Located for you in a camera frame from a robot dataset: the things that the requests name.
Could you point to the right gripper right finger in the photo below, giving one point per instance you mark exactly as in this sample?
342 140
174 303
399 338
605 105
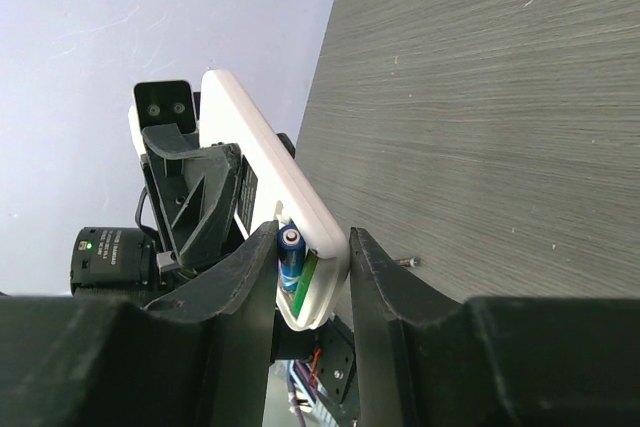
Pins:
424 359

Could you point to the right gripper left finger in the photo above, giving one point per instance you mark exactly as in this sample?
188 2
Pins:
198 356

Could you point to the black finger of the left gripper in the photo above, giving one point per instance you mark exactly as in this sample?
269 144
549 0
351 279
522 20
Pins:
194 192

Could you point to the white remote control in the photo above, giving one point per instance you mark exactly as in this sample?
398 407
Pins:
276 190

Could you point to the blue battery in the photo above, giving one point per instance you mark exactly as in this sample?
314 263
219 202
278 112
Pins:
291 254

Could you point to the green battery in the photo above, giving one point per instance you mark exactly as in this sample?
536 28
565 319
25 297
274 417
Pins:
304 282

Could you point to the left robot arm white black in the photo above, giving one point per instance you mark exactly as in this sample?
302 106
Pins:
132 261

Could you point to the black battery bottom left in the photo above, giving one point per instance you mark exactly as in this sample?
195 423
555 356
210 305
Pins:
410 262

